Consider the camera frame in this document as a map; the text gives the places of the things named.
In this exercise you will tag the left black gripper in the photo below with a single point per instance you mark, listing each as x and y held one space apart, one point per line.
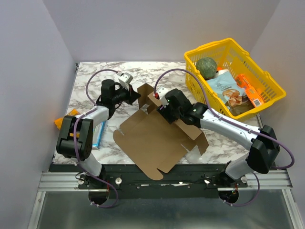
132 95

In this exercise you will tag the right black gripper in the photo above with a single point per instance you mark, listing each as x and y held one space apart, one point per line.
165 113

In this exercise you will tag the brown cardboard box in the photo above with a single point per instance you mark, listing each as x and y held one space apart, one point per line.
154 145

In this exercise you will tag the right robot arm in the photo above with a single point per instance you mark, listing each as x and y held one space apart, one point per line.
260 142

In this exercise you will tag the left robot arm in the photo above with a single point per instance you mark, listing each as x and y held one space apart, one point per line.
76 133

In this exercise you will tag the blue toothpaste box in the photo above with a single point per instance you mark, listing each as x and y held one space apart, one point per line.
97 135

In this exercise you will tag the orange snack box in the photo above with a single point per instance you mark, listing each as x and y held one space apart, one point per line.
252 94

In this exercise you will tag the green round melon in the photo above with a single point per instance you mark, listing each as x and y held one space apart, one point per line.
207 67

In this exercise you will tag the white orange bottle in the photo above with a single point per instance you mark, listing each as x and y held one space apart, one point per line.
220 71

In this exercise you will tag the light blue snack pouch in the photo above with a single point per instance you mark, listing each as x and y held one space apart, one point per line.
227 90

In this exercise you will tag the yellow plastic basket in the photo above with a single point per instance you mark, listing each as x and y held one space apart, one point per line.
228 54

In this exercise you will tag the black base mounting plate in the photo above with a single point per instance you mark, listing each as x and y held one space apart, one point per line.
97 198

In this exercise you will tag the orange candy bag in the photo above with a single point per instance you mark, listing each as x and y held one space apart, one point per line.
59 121

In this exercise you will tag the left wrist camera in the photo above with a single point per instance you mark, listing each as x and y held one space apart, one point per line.
125 79

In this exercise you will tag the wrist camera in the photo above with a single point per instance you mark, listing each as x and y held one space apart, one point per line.
160 95
125 79

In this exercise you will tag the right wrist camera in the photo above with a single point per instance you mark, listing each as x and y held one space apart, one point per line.
160 95

